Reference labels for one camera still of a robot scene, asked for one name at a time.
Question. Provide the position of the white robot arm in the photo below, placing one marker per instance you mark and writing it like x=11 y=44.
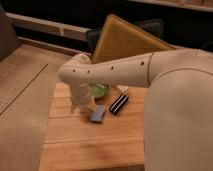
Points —
x=178 y=109

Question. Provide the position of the black striped box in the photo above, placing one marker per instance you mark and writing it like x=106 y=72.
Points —
x=118 y=103

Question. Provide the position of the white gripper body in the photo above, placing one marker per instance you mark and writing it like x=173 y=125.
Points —
x=82 y=99

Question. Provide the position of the green ceramic bowl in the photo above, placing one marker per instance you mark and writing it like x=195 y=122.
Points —
x=99 y=90

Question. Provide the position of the small white box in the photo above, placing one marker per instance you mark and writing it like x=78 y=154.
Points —
x=120 y=89

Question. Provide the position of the blue sponge block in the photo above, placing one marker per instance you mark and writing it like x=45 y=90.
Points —
x=98 y=114

